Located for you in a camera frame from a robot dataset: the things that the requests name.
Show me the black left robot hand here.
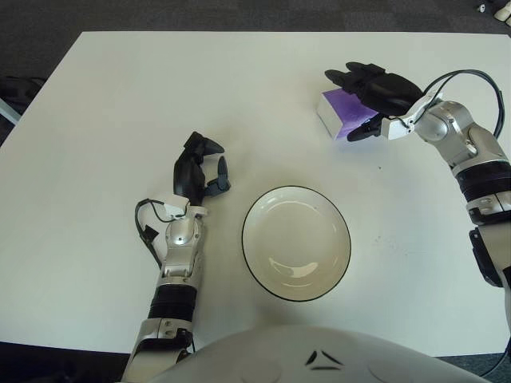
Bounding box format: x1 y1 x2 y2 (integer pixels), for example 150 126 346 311
172 130 233 208

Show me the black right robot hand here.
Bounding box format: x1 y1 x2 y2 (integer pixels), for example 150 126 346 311
323 61 425 143

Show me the purple tissue paper pack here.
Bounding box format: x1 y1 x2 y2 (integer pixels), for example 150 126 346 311
316 88 380 141

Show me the white plate with black rim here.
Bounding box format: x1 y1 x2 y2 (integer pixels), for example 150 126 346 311
241 184 353 302

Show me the black bag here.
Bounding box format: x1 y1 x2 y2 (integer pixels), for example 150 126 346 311
0 76 45 109

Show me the light grey panel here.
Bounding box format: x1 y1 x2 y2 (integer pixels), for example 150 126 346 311
0 97 20 125

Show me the grey robot torso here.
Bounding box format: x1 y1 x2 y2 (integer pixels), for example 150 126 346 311
149 323 496 383

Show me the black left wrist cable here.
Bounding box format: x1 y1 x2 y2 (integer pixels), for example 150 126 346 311
134 198 188 276

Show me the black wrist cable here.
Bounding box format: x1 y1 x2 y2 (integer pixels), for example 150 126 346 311
134 198 188 276
422 69 505 139

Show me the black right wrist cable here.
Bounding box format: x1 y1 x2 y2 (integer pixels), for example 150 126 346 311
422 69 505 139

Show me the thin black body cable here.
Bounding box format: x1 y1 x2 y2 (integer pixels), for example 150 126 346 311
478 326 511 378

